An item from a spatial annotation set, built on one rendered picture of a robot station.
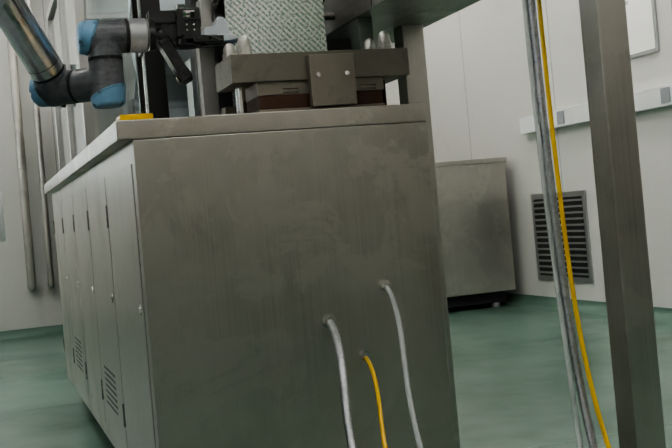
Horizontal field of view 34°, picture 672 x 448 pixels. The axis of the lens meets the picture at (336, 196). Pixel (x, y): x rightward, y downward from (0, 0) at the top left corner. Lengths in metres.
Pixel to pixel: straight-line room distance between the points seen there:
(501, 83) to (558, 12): 0.83
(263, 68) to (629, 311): 0.91
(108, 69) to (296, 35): 0.45
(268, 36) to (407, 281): 0.66
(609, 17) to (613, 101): 0.15
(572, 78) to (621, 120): 4.35
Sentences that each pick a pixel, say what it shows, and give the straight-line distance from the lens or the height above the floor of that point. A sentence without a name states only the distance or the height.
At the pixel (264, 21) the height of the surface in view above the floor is 1.13.
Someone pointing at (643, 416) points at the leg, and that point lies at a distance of 2.02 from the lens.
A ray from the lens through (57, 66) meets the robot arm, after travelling 2.49.
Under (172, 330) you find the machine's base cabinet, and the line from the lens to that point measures 2.22.
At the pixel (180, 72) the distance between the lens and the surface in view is 2.49.
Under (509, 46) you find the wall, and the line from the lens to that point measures 6.99.
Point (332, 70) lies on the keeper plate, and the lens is 2.36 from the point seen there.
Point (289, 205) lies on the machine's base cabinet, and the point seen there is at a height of 0.70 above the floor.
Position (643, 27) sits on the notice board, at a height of 1.46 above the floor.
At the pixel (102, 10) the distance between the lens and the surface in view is 3.56.
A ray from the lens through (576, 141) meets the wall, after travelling 6.33.
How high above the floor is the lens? 0.68
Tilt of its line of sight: 1 degrees up
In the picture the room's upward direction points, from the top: 5 degrees counter-clockwise
